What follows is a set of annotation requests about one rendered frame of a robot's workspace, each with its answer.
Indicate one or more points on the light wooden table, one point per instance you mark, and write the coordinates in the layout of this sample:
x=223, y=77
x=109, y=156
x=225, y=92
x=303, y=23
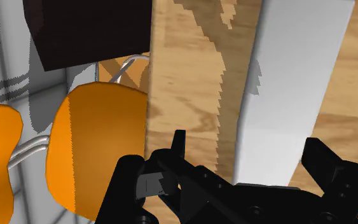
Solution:
x=185, y=77

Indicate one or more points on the orange chair with metal frame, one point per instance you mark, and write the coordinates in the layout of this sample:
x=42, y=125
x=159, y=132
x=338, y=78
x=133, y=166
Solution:
x=104, y=139

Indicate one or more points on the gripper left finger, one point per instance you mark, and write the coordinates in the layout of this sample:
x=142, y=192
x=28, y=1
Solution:
x=126, y=192

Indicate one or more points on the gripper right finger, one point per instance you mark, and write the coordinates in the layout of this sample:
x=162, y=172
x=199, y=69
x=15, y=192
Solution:
x=340, y=176

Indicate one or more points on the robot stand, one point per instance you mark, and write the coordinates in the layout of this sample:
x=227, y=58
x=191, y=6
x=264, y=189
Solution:
x=92, y=31

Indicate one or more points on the long white flat block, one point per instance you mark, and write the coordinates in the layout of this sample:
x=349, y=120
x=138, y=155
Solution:
x=287, y=93

